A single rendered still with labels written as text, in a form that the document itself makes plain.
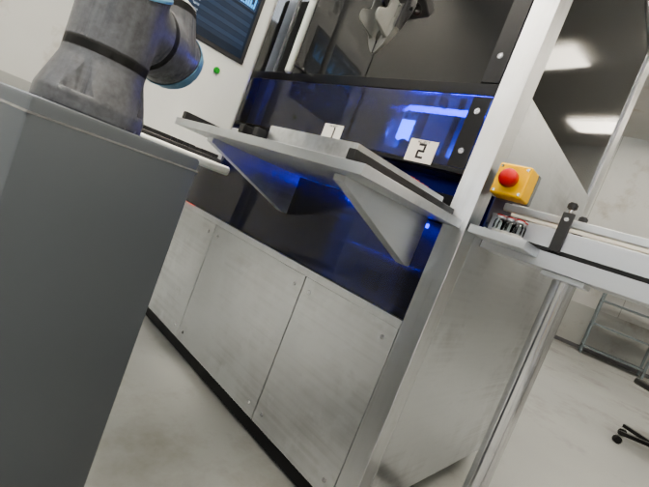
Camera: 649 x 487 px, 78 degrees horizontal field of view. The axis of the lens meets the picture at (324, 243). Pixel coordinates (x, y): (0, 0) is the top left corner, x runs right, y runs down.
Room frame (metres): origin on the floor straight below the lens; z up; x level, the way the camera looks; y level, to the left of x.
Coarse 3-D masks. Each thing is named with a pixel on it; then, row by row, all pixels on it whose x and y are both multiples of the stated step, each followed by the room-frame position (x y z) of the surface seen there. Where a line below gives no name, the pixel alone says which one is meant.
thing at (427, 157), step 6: (414, 138) 1.10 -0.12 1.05; (414, 144) 1.09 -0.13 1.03; (432, 144) 1.06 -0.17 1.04; (408, 150) 1.10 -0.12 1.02; (414, 150) 1.09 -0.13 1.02; (426, 150) 1.06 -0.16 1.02; (432, 150) 1.05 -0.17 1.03; (408, 156) 1.10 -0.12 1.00; (414, 156) 1.08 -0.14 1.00; (420, 156) 1.07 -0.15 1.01; (426, 156) 1.06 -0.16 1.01; (432, 156) 1.05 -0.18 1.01; (420, 162) 1.07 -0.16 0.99; (426, 162) 1.06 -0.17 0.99
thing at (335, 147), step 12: (276, 132) 0.87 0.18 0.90; (288, 132) 0.84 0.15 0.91; (300, 132) 0.81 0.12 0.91; (300, 144) 0.81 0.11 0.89; (312, 144) 0.78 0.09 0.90; (324, 144) 0.76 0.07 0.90; (336, 144) 0.74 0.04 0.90; (348, 144) 0.72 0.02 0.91; (360, 144) 0.71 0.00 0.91; (336, 156) 0.74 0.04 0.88; (372, 156) 0.74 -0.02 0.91; (396, 168) 0.80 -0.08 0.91; (408, 180) 0.84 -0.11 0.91; (432, 192) 0.92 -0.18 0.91
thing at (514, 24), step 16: (528, 0) 1.00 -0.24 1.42; (512, 16) 1.01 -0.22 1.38; (512, 32) 1.00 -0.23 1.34; (496, 48) 1.02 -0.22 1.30; (512, 48) 0.99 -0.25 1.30; (496, 64) 1.01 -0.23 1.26; (496, 80) 1.00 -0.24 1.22; (480, 112) 1.00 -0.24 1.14; (464, 128) 1.01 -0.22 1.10; (464, 144) 1.00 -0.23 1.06; (448, 160) 1.02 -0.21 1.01; (464, 160) 0.99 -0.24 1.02
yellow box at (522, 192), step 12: (504, 168) 0.92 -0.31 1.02; (516, 168) 0.90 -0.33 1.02; (528, 168) 0.89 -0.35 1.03; (528, 180) 0.88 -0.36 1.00; (540, 180) 0.93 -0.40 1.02; (492, 192) 0.93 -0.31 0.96; (504, 192) 0.90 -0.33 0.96; (516, 192) 0.89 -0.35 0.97; (528, 192) 0.90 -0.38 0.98; (528, 204) 0.92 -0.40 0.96
